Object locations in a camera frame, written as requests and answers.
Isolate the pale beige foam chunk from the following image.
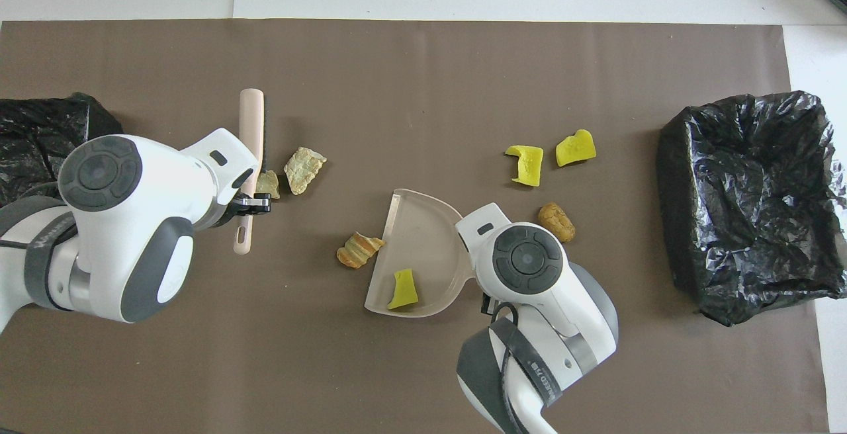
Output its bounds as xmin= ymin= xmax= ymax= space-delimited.
xmin=256 ymin=169 xmax=281 ymax=200
xmin=284 ymin=147 xmax=328 ymax=196

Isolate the beige plastic dustpan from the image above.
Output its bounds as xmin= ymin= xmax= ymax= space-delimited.
xmin=364 ymin=188 xmax=477 ymax=319

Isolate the yellow sponge piece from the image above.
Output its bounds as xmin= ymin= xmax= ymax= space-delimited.
xmin=387 ymin=269 xmax=419 ymax=310
xmin=504 ymin=145 xmax=545 ymax=188
xmin=555 ymin=129 xmax=598 ymax=168

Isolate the black bag lined bin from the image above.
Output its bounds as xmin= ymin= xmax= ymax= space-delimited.
xmin=656 ymin=90 xmax=847 ymax=327
xmin=0 ymin=92 xmax=124 ymax=208

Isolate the beige foam chunk orange striped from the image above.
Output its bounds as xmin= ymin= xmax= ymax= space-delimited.
xmin=336 ymin=231 xmax=386 ymax=269

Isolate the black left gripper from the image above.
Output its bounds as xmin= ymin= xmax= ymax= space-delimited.
xmin=228 ymin=193 xmax=273 ymax=220

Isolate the beige hand brush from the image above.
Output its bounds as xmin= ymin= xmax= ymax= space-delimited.
xmin=232 ymin=88 xmax=267 ymax=255

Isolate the brown sponge lump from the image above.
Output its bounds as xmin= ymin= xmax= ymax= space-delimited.
xmin=537 ymin=202 xmax=577 ymax=243

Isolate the brown paper mat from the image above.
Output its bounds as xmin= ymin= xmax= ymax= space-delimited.
xmin=0 ymin=19 xmax=831 ymax=434

